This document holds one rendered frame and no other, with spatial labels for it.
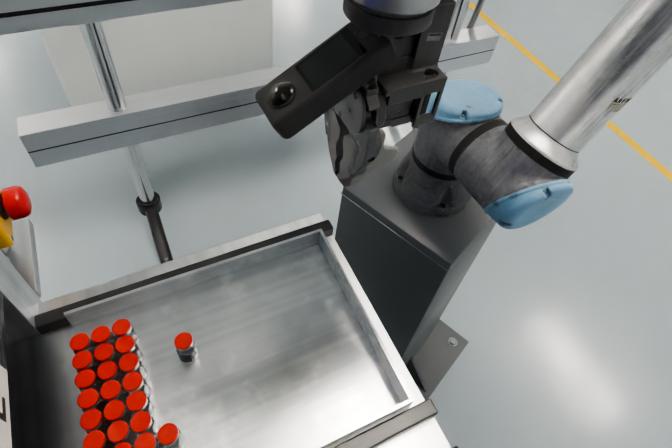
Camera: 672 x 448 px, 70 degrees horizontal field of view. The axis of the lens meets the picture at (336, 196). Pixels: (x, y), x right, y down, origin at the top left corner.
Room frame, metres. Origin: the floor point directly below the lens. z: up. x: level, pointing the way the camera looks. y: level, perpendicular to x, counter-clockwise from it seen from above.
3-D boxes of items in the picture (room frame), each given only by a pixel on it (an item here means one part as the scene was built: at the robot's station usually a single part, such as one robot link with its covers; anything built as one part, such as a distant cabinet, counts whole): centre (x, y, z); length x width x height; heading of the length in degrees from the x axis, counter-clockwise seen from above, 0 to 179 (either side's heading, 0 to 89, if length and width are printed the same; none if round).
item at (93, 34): (0.98, 0.64, 0.46); 0.09 x 0.09 x 0.77; 32
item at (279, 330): (0.20, 0.09, 0.90); 0.34 x 0.26 x 0.04; 122
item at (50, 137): (1.28, 0.18, 0.49); 1.60 x 0.08 x 0.12; 122
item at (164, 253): (0.98, 0.64, 0.07); 0.50 x 0.08 x 0.14; 32
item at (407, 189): (0.63, -0.18, 0.84); 0.15 x 0.15 x 0.10
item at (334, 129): (0.37, -0.01, 1.13); 0.06 x 0.03 x 0.09; 122
